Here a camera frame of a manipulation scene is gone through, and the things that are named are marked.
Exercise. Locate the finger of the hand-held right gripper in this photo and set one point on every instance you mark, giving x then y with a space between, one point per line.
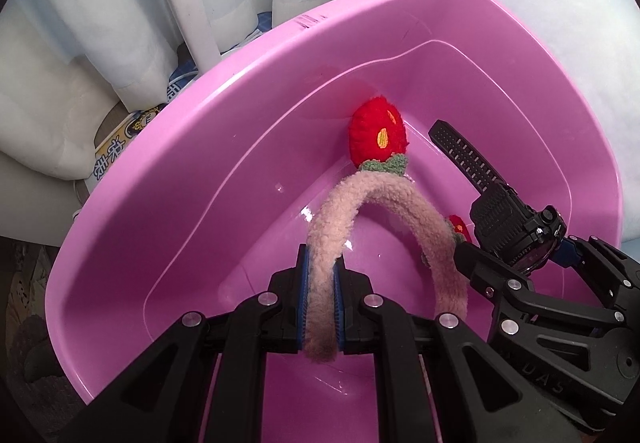
607 268
505 295

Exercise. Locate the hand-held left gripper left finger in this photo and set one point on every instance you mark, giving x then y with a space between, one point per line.
302 303

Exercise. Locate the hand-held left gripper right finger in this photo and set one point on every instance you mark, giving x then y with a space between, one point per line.
339 308

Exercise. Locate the fluffy pink flower headband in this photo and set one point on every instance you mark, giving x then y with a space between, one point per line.
340 208

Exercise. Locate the black digital wristwatch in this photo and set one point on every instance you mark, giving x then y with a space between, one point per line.
480 165

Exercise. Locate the pink plastic basin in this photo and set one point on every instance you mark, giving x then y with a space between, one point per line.
200 173

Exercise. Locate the yellow blue printed packet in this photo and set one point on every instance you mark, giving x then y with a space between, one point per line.
122 138

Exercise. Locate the dark patterned cloth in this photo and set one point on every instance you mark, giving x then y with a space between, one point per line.
30 323

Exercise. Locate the white curtain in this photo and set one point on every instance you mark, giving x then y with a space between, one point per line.
75 48

